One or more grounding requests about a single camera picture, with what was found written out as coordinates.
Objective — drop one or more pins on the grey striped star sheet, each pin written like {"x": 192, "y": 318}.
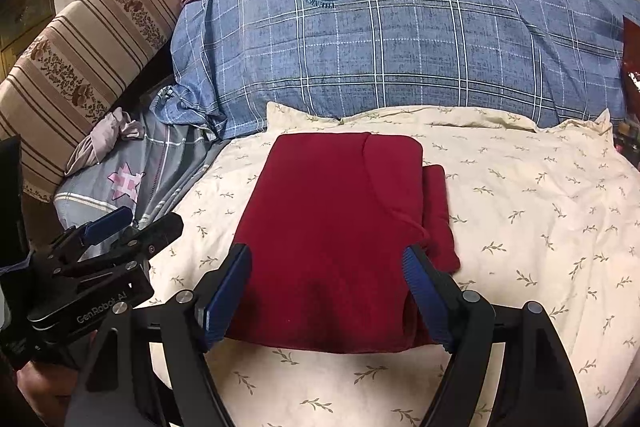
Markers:
{"x": 165, "y": 162}

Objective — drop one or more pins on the brown striped floral cushion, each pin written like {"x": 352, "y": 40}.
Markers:
{"x": 85, "y": 57}

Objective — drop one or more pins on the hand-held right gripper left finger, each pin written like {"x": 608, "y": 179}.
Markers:
{"x": 230, "y": 292}

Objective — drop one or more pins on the person's left hand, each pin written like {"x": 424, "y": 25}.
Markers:
{"x": 50, "y": 387}

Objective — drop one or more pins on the pale pink cloth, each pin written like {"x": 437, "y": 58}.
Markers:
{"x": 100, "y": 142}

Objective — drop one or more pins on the cream leaf print blanket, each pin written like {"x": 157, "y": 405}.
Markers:
{"x": 525, "y": 207}

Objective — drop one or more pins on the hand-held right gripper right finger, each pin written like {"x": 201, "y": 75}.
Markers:
{"x": 427, "y": 297}

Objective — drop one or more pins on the dark red sweater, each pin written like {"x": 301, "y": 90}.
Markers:
{"x": 325, "y": 217}

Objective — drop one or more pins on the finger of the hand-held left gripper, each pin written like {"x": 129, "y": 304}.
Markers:
{"x": 150, "y": 234}
{"x": 107, "y": 223}

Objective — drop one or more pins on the wooden cabinet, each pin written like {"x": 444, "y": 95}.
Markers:
{"x": 30, "y": 7}

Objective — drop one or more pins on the blue plaid pillow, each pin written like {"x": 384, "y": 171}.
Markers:
{"x": 425, "y": 47}

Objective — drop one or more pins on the red object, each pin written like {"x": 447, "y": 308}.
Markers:
{"x": 631, "y": 42}

